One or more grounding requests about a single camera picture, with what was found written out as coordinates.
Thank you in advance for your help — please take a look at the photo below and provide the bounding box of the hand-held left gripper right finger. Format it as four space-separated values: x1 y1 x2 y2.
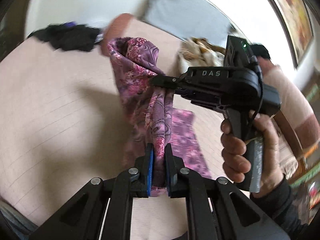
164 143 292 240

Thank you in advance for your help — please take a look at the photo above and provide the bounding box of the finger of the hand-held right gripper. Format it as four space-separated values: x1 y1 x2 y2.
149 74 188 92

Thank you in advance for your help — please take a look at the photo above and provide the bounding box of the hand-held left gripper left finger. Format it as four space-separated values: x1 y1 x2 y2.
29 143 154 240

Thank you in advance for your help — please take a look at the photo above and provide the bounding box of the purple floral long-sleeve garment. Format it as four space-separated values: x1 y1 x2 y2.
107 37 213 197

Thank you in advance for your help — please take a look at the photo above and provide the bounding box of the person's right forearm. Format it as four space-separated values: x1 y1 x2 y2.
250 175 310 240

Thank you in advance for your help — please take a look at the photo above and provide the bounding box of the person's right hand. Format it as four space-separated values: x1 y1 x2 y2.
221 112 285 193

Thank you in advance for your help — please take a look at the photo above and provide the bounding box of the small black cloth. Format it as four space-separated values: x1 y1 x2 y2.
250 44 270 60

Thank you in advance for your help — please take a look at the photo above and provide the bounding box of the beige floral blanket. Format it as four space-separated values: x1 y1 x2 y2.
177 37 227 68

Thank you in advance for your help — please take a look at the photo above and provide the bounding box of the pink bolster with brown end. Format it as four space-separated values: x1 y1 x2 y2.
100 13 190 58
260 60 320 165

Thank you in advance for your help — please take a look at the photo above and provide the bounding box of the grey pillow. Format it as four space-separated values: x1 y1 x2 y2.
140 0 238 40

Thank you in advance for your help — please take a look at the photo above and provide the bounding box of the black cloth with purple trim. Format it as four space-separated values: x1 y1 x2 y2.
26 22 104 53

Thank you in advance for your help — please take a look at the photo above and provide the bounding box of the pink quilted bed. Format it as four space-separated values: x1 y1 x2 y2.
0 19 250 240

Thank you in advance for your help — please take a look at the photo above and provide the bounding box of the person's leg in jeans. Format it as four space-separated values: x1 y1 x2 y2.
0 197 39 240

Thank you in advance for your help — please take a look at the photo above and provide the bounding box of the framed wall poster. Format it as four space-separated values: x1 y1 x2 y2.
260 0 314 68

